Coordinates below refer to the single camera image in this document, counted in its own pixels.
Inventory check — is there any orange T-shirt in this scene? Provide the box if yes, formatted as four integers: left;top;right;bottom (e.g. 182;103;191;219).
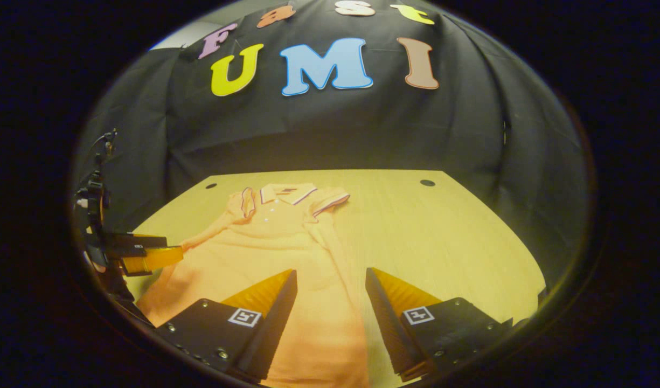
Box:
135;182;371;388

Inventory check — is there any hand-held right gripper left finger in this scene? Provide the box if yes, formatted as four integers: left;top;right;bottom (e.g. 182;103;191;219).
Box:
155;268;298;384

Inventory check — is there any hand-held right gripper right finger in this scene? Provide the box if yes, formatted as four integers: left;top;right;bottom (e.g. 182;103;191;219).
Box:
365;267;516;383

